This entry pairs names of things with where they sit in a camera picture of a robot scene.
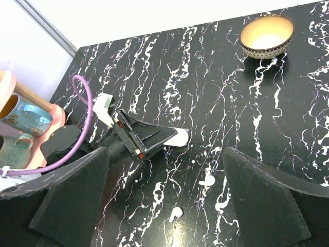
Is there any black marbled mat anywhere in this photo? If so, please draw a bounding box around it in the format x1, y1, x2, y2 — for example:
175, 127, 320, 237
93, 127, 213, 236
51, 1, 328, 246

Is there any gold bowl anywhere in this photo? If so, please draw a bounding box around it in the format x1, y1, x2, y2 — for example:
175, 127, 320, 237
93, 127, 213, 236
239, 14, 295, 60

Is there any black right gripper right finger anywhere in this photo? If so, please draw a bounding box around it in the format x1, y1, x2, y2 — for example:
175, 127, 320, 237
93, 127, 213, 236
223, 147, 328, 246

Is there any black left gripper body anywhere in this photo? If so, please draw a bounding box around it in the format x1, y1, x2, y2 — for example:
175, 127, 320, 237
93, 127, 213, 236
101, 109, 145, 164

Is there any butterfly turquoise mug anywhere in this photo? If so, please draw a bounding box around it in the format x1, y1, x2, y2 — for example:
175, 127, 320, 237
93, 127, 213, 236
1, 95, 53, 137

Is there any white earbud lower centre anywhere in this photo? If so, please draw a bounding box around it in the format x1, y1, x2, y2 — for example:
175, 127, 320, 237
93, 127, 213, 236
169, 207, 183, 223

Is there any pink two-tier shelf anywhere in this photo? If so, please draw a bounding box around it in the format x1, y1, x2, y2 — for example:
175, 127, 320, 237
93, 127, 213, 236
1, 70, 66, 169

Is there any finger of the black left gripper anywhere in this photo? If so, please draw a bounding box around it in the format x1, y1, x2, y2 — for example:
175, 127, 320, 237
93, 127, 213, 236
143, 140, 166, 160
120, 109, 178, 144

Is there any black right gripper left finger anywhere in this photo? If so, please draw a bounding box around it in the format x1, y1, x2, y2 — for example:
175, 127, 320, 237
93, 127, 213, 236
1, 148, 109, 246

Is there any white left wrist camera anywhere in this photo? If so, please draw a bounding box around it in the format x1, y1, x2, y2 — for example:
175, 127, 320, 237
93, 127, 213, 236
93, 93, 114, 128

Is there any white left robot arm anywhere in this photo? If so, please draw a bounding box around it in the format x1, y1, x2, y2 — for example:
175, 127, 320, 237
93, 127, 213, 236
41, 109, 178, 165

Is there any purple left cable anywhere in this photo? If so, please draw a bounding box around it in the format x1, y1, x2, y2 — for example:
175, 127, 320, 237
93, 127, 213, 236
0, 75, 94, 178

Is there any green speckled mug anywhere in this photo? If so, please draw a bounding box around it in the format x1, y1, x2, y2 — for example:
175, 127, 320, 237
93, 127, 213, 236
1, 133, 34, 169

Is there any white earbud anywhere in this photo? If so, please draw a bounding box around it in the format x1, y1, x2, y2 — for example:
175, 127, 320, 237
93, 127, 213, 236
169, 207, 183, 223
198, 175, 215, 187

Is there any white oval charging case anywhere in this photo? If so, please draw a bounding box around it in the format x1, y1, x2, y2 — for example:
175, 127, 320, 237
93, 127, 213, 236
163, 128, 189, 147

